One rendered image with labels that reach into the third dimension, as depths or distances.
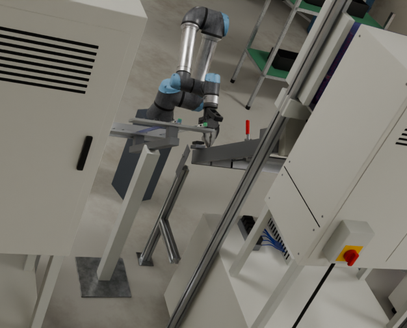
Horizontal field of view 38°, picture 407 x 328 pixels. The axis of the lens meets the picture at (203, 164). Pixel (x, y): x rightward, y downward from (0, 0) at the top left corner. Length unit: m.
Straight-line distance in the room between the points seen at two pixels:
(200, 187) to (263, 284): 1.51
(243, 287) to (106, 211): 1.25
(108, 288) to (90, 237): 0.35
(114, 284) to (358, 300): 1.17
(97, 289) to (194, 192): 1.10
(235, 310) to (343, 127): 0.87
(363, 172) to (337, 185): 0.10
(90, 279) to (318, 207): 1.43
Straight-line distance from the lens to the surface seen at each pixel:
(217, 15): 3.14
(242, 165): 2.88
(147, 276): 3.10
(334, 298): 2.58
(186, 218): 3.53
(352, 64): 1.86
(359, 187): 1.81
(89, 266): 3.03
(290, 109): 2.04
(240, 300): 2.31
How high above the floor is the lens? 2.18
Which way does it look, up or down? 33 degrees down
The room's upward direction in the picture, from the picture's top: 25 degrees clockwise
